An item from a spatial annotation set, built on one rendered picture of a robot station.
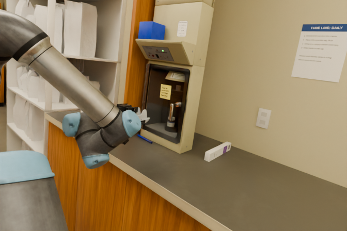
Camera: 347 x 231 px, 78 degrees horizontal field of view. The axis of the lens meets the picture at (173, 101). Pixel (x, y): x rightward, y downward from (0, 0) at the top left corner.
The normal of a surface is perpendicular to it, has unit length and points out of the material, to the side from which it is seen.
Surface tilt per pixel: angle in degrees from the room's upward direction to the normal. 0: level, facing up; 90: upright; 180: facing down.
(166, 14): 90
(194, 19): 90
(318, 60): 90
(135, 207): 90
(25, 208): 42
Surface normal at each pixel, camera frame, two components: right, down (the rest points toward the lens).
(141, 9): 0.76, 0.21
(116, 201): -0.64, 0.04
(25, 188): 0.70, -0.59
